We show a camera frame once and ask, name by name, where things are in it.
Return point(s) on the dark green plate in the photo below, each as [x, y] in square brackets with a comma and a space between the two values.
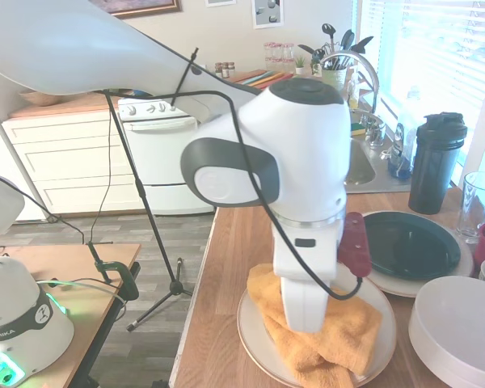
[412, 246]

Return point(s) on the pale green utensil crock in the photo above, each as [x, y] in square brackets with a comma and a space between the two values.
[333, 78]

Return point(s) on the small potted succulent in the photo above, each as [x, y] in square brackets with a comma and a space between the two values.
[300, 66]

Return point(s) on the black spatula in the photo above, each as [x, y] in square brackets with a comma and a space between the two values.
[363, 42]

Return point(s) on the yellow cloth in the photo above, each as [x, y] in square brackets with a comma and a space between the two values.
[339, 343]

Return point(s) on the white drawer cabinet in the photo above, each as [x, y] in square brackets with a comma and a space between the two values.
[44, 161]

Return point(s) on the white dinner plate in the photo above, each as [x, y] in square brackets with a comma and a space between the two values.
[250, 323]

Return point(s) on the clear drinking glass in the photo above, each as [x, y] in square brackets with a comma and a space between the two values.
[479, 206]

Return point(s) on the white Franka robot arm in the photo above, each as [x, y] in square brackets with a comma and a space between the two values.
[307, 133]

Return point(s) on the small white poster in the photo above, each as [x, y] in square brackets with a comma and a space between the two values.
[218, 2]

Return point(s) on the white bowl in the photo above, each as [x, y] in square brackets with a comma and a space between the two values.
[460, 315]
[432, 365]

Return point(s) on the white stove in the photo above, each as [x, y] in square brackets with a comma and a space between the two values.
[165, 137]

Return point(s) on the maroon wrist camera mount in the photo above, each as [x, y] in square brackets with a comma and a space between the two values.
[355, 246]

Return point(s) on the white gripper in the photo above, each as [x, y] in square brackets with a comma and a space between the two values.
[307, 303]

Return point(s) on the black slotted spoon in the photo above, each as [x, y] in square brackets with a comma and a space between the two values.
[329, 32]

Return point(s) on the teal knife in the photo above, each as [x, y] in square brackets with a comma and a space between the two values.
[262, 75]

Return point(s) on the dark C-clamp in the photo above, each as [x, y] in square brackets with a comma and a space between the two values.
[125, 279]

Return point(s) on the black shaker bottle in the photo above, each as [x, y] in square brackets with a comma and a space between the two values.
[434, 169]

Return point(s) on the clear dish soap bottle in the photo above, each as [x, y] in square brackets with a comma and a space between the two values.
[404, 141]

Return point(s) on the small yellow soap bottle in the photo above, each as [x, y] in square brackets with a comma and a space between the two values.
[352, 93]

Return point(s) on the pink knife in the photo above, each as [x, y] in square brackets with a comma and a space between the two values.
[283, 76]

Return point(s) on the chrome gooseneck faucet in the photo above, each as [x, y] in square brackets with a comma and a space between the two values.
[368, 68]

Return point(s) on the grey photo poster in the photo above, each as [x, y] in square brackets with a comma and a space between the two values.
[268, 12]

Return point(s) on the wooden fruit bowl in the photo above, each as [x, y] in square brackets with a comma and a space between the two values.
[36, 99]

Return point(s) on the narrow wooden cutting board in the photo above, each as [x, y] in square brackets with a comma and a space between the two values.
[238, 77]

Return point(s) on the stainless steel double sink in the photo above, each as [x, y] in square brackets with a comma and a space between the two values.
[382, 178]

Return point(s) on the framed picture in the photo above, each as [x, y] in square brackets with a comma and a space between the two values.
[153, 6]

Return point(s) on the black tripod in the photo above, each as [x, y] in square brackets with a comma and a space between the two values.
[161, 250]

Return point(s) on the red lid glass jar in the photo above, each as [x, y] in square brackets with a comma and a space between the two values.
[291, 53]
[277, 56]
[285, 54]
[268, 56]

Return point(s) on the small spice jar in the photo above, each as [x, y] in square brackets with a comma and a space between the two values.
[224, 68]
[218, 68]
[231, 69]

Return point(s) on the trailing green plant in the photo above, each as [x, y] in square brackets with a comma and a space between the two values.
[315, 64]

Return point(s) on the orange knife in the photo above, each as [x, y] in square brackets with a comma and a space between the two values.
[268, 79]

